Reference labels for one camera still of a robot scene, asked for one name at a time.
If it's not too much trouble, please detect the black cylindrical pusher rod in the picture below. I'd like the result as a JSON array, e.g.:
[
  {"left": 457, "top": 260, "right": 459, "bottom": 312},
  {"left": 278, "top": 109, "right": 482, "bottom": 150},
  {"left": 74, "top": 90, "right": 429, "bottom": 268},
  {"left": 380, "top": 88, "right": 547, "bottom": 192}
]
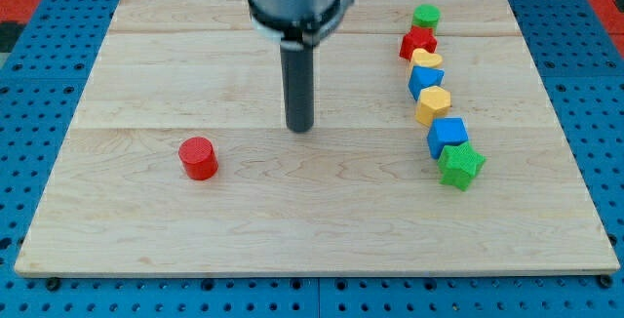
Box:
[{"left": 280, "top": 46, "right": 314, "bottom": 133}]

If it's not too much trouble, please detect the red cylinder block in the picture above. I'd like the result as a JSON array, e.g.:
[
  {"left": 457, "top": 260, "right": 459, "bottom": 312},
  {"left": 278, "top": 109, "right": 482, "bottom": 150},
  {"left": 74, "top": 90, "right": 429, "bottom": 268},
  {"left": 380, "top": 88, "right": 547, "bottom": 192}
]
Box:
[{"left": 178, "top": 137, "right": 218, "bottom": 180}]

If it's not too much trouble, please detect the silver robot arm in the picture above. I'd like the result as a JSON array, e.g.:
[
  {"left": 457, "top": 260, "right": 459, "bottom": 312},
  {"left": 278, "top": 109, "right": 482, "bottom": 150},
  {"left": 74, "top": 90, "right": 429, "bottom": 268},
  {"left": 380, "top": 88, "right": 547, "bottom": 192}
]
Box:
[{"left": 247, "top": 0, "right": 355, "bottom": 133}]

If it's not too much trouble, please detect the yellow heart block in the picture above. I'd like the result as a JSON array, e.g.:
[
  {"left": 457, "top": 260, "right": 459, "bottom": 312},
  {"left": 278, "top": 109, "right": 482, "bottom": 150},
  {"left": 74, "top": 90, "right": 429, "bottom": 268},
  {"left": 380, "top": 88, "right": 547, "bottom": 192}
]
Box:
[{"left": 409, "top": 48, "right": 444, "bottom": 68}]

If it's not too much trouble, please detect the blue triangle block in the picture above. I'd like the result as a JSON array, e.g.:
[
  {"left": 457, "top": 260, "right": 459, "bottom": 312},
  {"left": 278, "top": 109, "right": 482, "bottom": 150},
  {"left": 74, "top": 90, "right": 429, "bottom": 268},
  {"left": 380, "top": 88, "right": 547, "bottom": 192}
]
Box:
[{"left": 408, "top": 65, "right": 445, "bottom": 100}]

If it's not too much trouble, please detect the red star block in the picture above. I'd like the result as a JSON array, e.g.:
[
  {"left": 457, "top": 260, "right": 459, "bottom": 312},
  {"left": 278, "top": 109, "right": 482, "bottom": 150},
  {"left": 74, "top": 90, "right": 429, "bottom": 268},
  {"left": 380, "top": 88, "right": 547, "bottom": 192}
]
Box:
[{"left": 399, "top": 26, "right": 438, "bottom": 60}]

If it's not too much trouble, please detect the green cylinder block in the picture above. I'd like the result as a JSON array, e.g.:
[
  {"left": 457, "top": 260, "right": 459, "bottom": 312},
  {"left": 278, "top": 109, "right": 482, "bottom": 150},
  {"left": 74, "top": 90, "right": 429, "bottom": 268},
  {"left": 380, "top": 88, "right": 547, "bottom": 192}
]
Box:
[{"left": 411, "top": 4, "right": 442, "bottom": 31}]

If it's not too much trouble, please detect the yellow hexagon block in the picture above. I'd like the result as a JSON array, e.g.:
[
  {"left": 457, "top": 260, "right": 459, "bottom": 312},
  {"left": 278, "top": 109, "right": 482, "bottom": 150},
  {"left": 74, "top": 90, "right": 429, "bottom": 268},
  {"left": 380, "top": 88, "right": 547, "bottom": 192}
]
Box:
[{"left": 414, "top": 86, "right": 451, "bottom": 126}]

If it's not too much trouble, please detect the light wooden board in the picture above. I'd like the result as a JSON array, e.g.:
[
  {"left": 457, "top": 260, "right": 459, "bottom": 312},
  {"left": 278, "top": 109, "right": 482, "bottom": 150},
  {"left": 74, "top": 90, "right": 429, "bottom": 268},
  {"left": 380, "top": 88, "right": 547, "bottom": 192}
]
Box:
[{"left": 15, "top": 0, "right": 620, "bottom": 278}]

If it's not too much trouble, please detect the blue cube block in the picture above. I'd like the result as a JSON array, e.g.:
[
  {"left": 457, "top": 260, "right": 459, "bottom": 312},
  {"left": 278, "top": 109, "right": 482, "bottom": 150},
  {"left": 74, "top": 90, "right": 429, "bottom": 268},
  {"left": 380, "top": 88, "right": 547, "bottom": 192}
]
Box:
[{"left": 427, "top": 117, "right": 469, "bottom": 159}]

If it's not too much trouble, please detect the green star block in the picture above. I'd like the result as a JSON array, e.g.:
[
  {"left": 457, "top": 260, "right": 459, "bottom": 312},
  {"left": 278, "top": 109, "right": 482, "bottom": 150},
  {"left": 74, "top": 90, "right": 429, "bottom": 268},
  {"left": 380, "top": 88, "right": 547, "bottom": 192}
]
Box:
[{"left": 437, "top": 141, "right": 487, "bottom": 191}]

